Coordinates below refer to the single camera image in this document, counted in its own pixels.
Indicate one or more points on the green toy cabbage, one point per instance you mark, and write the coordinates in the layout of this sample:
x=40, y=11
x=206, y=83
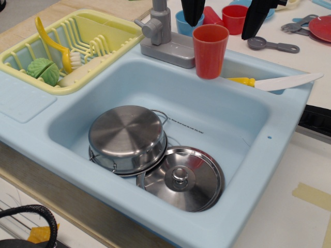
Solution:
x=45, y=69

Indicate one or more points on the grey toy spoon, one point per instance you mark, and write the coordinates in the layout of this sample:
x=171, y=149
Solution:
x=258, y=43

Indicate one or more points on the blue plastic cup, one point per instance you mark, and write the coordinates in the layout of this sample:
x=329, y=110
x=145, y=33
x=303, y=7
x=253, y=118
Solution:
x=183, y=27

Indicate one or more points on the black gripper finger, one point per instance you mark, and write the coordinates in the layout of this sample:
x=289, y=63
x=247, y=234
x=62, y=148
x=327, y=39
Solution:
x=255, y=16
x=193, y=10

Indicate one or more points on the orange red plastic cup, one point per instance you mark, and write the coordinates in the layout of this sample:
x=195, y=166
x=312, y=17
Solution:
x=209, y=43

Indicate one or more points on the grey blue toy utensil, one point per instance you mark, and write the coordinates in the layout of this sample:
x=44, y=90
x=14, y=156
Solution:
x=304, y=21

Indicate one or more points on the grey toy fork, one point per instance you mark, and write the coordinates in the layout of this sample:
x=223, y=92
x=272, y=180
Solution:
x=295, y=28

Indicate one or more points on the grey toy faucet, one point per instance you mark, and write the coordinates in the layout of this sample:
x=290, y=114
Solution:
x=163, y=44

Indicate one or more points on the beige masking tape strip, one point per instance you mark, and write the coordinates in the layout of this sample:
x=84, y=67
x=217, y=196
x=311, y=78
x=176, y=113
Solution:
x=312, y=195

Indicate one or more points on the steel pot upside down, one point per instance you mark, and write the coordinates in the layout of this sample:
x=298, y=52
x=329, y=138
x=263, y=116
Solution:
x=128, y=140

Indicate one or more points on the light blue toy sink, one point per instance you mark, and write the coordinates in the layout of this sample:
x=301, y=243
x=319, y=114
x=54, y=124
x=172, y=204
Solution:
x=244, y=129

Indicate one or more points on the yellow tape piece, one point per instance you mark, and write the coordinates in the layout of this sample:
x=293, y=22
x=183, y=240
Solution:
x=39, y=234

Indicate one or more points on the red cup lying down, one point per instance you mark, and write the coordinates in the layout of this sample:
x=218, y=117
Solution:
x=210, y=17

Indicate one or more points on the red toy plate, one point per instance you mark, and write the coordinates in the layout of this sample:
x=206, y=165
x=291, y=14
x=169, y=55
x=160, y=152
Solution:
x=320, y=27

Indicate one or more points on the cream toy bottle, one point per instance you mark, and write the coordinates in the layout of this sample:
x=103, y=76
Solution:
x=80, y=72

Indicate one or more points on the yellow white toy knife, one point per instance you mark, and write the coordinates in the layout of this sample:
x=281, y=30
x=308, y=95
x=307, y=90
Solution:
x=279, y=83

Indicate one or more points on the steel pot lid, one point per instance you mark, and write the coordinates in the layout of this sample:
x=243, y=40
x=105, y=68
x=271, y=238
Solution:
x=186, y=178

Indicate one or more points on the red upright plastic cup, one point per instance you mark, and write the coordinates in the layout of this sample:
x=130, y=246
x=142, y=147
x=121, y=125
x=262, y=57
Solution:
x=233, y=17

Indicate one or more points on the black rail at table edge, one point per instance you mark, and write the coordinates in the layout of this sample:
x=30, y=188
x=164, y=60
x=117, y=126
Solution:
x=316, y=119

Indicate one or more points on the cream toy dish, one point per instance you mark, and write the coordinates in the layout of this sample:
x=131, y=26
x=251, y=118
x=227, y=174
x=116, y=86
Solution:
x=291, y=4

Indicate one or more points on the yellow dish brush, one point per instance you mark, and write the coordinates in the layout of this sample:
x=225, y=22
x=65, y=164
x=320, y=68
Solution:
x=70, y=60

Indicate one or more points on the yellow dish drying rack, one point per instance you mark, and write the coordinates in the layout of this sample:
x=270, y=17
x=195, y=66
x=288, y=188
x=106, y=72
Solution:
x=89, y=32

